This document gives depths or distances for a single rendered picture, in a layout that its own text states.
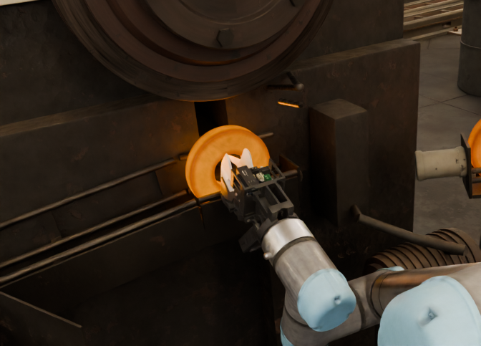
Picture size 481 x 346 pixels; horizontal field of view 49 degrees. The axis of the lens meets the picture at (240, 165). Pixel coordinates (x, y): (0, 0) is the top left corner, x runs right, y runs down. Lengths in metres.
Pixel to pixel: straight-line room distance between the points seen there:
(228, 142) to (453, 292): 0.56
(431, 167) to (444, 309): 0.67
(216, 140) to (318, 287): 0.33
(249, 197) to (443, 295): 0.44
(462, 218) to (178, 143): 1.49
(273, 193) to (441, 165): 0.38
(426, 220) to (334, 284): 1.51
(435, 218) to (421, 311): 1.81
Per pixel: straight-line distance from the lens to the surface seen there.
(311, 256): 0.73
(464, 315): 0.43
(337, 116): 0.98
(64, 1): 0.78
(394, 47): 1.15
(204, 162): 0.91
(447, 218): 2.23
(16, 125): 0.95
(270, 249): 0.77
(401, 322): 0.44
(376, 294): 0.81
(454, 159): 1.08
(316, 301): 0.70
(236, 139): 0.92
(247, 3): 0.77
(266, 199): 0.81
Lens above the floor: 1.14
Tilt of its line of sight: 25 degrees down
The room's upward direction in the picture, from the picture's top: 7 degrees counter-clockwise
